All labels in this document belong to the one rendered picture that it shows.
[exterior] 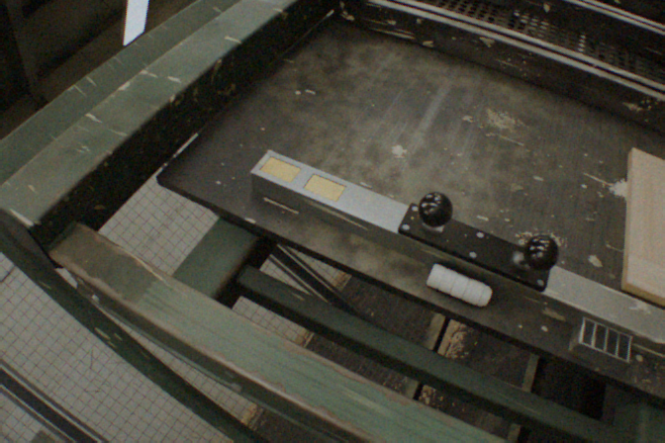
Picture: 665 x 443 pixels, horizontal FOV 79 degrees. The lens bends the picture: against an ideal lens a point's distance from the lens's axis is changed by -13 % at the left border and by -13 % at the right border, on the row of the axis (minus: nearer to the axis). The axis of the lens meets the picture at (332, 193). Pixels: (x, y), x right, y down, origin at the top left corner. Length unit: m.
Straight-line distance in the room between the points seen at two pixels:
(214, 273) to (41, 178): 0.26
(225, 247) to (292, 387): 0.26
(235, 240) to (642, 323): 0.56
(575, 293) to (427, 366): 0.21
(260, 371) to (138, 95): 0.45
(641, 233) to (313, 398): 0.54
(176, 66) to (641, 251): 0.77
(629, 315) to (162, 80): 0.74
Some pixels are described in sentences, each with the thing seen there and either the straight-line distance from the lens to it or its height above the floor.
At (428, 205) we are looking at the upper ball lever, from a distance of 0.47.
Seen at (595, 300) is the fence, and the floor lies 1.29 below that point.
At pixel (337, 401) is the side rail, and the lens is 0.48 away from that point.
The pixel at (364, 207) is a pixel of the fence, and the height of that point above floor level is 1.57.
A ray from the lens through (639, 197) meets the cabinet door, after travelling 0.84.
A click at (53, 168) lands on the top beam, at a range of 0.66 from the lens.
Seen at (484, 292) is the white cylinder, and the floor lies 1.40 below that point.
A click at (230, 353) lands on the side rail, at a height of 1.60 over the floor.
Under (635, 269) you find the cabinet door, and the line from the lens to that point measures 0.73.
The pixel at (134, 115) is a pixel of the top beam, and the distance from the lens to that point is 0.69.
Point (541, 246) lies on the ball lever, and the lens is 0.48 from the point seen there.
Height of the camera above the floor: 1.71
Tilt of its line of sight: 10 degrees down
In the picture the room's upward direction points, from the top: 48 degrees counter-clockwise
